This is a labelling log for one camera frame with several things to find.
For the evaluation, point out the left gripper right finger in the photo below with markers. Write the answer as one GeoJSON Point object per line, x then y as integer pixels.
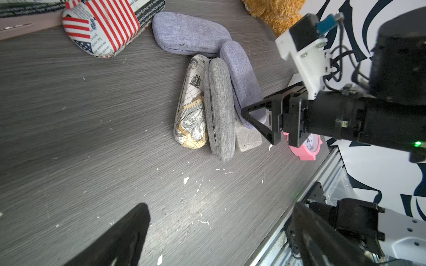
{"type": "Point", "coordinates": [321, 245]}

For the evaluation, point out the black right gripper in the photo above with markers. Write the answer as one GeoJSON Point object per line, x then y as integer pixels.
{"type": "Point", "coordinates": [346, 115]}

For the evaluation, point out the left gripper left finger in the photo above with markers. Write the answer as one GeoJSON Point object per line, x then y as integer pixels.
{"type": "Point", "coordinates": [121, 245]}

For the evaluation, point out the grey fabric case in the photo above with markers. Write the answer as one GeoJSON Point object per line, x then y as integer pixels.
{"type": "Point", "coordinates": [219, 109]}

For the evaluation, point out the map print glasses case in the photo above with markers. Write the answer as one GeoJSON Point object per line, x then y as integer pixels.
{"type": "Point", "coordinates": [190, 121]}

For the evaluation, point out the purple case horizontal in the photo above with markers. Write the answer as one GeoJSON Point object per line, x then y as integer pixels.
{"type": "Point", "coordinates": [188, 35]}

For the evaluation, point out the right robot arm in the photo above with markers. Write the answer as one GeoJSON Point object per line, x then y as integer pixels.
{"type": "Point", "coordinates": [398, 75]}

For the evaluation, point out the pink alarm clock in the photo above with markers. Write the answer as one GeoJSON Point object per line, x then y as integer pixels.
{"type": "Point", "coordinates": [309, 149]}

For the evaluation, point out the tan teddy bear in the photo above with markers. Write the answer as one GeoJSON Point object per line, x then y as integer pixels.
{"type": "Point", "coordinates": [279, 15]}

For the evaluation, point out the flag newspaper case centre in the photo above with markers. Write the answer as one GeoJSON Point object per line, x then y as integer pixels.
{"type": "Point", "coordinates": [103, 28]}

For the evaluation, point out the pink case under newspaper case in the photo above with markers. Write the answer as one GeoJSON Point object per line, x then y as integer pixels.
{"type": "Point", "coordinates": [16, 26]}

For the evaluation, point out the newspaper flag case left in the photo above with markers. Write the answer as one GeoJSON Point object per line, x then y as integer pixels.
{"type": "Point", "coordinates": [18, 8]}

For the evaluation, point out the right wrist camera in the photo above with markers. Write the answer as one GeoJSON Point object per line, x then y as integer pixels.
{"type": "Point", "coordinates": [305, 44]}

